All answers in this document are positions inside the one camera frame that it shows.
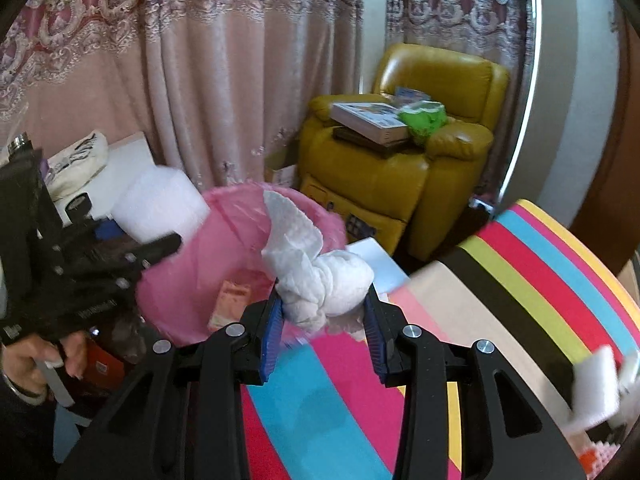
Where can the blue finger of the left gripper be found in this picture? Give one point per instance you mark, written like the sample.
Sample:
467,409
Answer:
137,256
108,229

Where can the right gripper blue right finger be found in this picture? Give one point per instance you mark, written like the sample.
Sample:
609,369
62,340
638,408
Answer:
374,333

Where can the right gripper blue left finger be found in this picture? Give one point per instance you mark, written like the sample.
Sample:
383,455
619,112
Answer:
270,330

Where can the yellow cardboard carton box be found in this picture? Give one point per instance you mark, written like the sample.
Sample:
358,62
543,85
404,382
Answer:
230,304

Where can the white foam block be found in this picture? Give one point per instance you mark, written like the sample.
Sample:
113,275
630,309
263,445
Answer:
160,201

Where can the white tissue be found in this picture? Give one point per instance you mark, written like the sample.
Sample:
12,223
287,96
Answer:
321,291

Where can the white plastic bag wad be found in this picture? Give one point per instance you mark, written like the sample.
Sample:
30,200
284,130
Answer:
601,392

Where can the pink lined trash bin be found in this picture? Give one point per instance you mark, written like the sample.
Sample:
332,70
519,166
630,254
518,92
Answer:
178,296

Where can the person's left hand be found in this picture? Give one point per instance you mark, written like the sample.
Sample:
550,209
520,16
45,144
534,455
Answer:
19,361

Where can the black tape roll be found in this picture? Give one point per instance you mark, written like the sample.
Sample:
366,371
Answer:
78,208

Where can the white printed pouch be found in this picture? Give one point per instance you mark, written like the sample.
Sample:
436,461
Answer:
73,167

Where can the white side table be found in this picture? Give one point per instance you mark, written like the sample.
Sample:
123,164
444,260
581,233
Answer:
127,158

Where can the black thermos bottle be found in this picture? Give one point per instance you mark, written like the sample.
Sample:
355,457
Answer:
19,144

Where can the yellow leather armchair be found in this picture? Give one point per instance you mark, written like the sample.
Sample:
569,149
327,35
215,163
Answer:
409,200

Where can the striped colourful tablecloth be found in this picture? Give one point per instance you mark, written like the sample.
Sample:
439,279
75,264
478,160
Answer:
523,282

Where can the white book box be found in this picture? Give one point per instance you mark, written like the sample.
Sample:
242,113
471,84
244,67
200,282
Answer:
378,122

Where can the pink embroidered curtain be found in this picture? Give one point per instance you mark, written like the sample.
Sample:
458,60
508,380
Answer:
215,85

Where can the green snack bag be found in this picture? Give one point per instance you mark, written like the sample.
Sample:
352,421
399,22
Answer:
422,119

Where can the grey embroidered curtain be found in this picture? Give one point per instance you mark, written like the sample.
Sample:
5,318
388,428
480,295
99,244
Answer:
492,29

